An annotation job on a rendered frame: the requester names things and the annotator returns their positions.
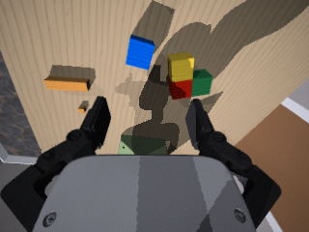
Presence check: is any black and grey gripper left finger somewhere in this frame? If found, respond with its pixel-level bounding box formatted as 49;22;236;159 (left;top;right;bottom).
0;96;111;232

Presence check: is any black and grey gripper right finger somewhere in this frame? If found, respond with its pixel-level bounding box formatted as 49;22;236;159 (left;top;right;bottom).
185;99;282;229

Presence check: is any blue cube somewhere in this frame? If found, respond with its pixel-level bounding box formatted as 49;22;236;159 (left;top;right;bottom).
126;35;155;70

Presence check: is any yellow cube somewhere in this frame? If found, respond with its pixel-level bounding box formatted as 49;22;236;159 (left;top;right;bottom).
167;52;194;82

